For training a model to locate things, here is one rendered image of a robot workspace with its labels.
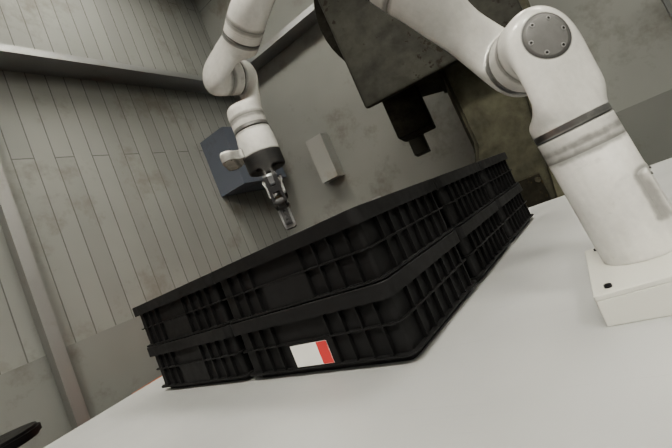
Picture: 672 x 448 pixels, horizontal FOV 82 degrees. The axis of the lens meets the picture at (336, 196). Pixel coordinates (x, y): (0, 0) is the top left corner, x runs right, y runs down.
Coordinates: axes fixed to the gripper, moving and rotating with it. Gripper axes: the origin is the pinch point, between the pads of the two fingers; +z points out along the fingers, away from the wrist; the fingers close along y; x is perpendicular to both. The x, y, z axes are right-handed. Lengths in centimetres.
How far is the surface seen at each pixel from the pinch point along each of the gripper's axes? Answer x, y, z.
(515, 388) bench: -15.1, -37.2, 26.1
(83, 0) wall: 112, 294, -297
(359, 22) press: -80, 141, -104
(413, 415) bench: -5.2, -33.3, 26.1
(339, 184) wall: -60, 361, -41
